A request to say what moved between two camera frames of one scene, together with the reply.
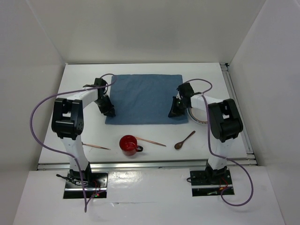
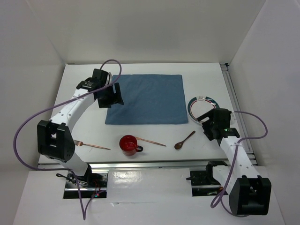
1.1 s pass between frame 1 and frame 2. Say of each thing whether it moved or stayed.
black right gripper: moved
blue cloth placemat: stayed
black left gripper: moved
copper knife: stayed
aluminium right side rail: stayed
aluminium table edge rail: stayed
